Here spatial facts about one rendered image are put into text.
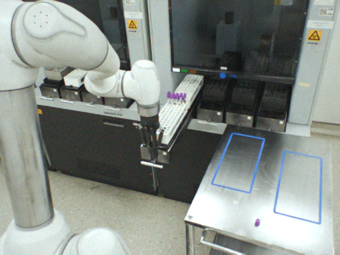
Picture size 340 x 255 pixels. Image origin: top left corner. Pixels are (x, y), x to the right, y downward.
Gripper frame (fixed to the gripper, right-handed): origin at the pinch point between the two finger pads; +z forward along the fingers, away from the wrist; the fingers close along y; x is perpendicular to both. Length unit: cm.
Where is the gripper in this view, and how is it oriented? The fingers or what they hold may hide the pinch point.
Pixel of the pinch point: (153, 152)
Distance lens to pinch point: 138.4
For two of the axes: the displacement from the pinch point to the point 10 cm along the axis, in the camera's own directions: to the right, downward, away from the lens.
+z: 0.5, 8.3, 5.6
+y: -9.4, -1.5, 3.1
